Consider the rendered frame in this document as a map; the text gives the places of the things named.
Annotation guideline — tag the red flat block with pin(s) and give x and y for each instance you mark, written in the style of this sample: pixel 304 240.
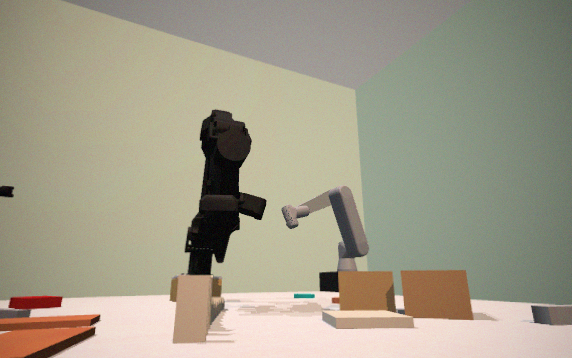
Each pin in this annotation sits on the red flat block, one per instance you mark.
pixel 35 302

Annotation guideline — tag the teal flat bar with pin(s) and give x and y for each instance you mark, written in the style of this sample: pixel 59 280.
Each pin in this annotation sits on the teal flat bar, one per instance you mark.
pixel 304 295

